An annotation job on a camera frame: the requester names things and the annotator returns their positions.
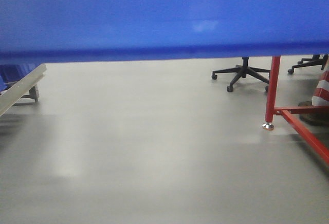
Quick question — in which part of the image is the red white striped cone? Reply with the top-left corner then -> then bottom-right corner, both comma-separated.
298,70 -> 328,126

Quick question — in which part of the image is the red metal table frame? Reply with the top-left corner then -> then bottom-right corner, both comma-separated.
262,56 -> 328,164

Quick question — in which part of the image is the aluminium rack beam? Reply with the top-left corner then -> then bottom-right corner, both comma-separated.
1,64 -> 46,116

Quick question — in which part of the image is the light blue plastic bin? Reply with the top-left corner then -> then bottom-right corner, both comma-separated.
1,0 -> 328,64

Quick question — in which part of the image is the dark blue bin upper left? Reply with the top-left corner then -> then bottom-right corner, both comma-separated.
1,63 -> 38,91

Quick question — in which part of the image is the black office chair base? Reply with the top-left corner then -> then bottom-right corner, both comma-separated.
211,57 -> 271,92

